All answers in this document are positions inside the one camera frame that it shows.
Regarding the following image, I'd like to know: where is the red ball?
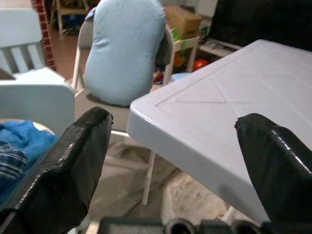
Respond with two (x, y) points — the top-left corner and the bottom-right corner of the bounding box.
(192, 58), (212, 72)

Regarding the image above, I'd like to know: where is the white folding table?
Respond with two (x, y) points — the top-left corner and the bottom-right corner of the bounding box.
(126, 39), (312, 224)

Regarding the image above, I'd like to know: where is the white television stand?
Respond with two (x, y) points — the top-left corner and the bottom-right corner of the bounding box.
(198, 36), (243, 58)

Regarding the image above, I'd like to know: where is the white folding chair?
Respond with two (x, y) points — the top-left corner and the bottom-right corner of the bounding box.
(72, 17), (176, 207)

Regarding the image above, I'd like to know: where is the light blue stool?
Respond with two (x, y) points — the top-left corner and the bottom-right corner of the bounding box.
(170, 72), (195, 82)

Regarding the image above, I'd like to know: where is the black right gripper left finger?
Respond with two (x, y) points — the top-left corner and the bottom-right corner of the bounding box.
(0, 106), (115, 234)

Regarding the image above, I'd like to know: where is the small white shelf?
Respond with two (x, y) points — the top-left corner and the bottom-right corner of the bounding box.
(170, 36), (202, 74)

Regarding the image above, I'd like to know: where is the light blue pillow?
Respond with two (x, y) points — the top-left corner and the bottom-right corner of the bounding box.
(84, 0), (167, 107)

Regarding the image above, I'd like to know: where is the green toy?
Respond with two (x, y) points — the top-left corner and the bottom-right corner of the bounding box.
(172, 26), (210, 49)

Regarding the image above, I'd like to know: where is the cardboard box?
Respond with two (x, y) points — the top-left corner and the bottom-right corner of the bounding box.
(165, 6), (203, 39)

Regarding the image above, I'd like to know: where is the black television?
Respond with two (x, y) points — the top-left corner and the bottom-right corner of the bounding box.
(211, 0), (312, 52)

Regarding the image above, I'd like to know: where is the blue plaid garment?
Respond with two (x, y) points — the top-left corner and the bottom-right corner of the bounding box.
(0, 140), (28, 193)

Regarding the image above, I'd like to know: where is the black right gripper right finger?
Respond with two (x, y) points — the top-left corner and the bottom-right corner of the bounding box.
(234, 113), (312, 224)

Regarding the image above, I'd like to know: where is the white wooden chair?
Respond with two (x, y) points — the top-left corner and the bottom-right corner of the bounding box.
(0, 8), (76, 136)

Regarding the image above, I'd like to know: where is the plain blue garment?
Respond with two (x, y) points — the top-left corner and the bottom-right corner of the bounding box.
(0, 119), (60, 203)

